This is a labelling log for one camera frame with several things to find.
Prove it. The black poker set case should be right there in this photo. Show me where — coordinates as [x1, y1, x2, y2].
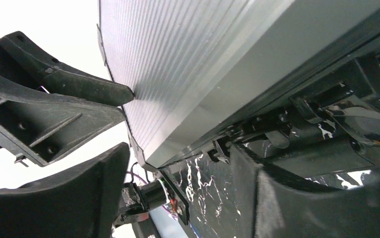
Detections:
[98, 0, 380, 171]

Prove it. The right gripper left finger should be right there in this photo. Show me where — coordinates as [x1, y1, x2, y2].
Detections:
[0, 142, 130, 238]

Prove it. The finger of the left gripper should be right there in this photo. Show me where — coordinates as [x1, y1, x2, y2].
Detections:
[0, 31, 134, 107]
[0, 75, 125, 167]

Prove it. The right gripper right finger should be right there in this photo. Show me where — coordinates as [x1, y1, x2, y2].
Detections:
[230, 145, 380, 238]

